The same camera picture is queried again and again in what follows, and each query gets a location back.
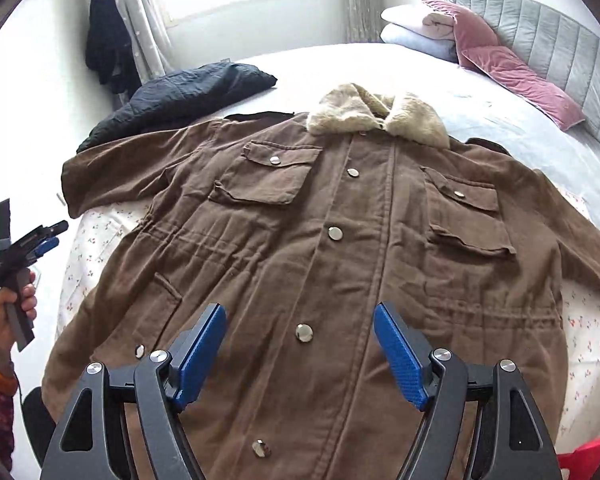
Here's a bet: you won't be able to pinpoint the left grey curtain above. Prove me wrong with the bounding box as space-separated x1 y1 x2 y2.
114 0 174 84

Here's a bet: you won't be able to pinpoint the cherry print bed sheet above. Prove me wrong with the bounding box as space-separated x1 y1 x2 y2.
56 200 600 453

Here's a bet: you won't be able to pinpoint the red plastic chair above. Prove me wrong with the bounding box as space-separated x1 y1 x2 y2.
557 438 600 480

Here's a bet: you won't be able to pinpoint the grey padded headboard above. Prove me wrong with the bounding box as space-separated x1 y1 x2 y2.
446 0 600 142

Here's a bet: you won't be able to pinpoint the grey window curtain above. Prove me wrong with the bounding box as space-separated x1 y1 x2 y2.
343 0 382 42

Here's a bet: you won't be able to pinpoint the pink velvet pillow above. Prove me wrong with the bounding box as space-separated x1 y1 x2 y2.
422 0 585 131

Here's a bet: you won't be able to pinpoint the white folded blanket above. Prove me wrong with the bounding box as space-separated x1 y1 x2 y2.
380 2 455 40

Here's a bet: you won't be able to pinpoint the light grey bed cover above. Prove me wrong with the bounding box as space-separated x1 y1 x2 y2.
218 44 600 228

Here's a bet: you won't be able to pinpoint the brown coat with fur collar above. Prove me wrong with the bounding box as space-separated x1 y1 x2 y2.
40 82 600 480

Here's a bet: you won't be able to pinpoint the light blue pillow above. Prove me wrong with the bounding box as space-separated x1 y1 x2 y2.
380 23 458 64

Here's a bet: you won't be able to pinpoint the black quilted jacket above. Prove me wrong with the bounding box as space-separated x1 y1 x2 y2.
76 60 277 153

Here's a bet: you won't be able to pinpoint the person's left hand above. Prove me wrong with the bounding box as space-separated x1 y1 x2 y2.
0 271 38 356

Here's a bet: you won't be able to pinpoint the dark clothes hanging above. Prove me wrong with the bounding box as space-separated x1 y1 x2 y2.
85 0 140 99

